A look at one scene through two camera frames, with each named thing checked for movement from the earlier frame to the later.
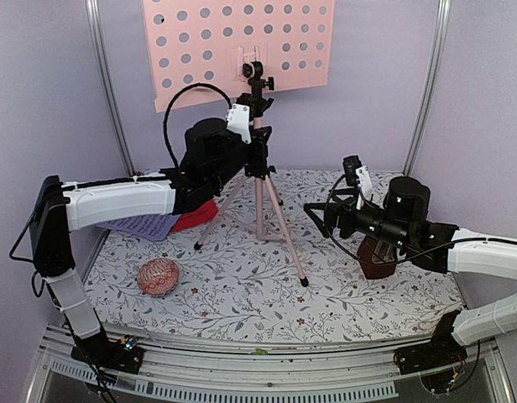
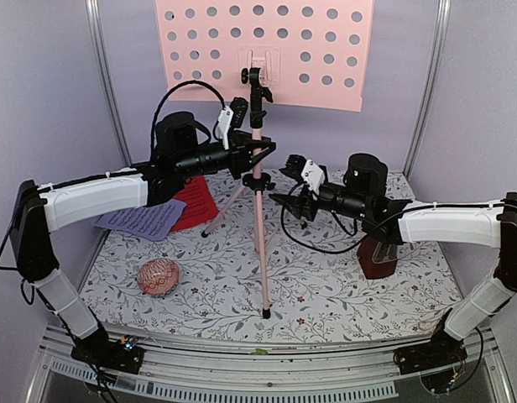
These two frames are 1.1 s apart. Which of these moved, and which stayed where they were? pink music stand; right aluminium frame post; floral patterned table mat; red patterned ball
Moved: pink music stand
Stayed: red patterned ball; floral patterned table mat; right aluminium frame post
